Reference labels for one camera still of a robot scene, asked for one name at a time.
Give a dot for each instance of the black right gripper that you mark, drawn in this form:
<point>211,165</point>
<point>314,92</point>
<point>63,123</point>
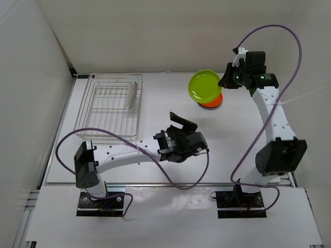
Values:
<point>226,81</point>

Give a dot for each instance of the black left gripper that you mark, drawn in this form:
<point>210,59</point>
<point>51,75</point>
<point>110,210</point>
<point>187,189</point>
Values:
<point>187,125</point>

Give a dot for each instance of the orange plate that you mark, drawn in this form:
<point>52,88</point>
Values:
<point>215,103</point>

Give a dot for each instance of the green plate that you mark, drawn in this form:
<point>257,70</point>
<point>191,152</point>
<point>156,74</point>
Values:
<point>203,86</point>

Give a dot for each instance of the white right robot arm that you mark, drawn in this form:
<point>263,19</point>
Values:
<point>283,150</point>

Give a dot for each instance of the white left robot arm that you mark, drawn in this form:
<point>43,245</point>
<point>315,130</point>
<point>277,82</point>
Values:
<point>91,160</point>

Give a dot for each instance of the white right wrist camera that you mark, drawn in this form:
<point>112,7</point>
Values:
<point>240,53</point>

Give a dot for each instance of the white cable tie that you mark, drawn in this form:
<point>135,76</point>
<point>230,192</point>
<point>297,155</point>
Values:
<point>299,97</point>

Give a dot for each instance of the metal wire dish rack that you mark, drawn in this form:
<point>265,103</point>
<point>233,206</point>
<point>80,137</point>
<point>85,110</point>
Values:
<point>103,104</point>

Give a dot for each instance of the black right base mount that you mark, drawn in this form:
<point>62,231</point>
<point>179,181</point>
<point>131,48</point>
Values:
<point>242,206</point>

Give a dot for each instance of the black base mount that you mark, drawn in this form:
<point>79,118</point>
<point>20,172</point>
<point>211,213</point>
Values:
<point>88,206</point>
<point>242,206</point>

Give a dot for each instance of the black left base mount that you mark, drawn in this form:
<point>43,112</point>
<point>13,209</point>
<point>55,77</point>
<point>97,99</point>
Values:
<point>88,206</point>

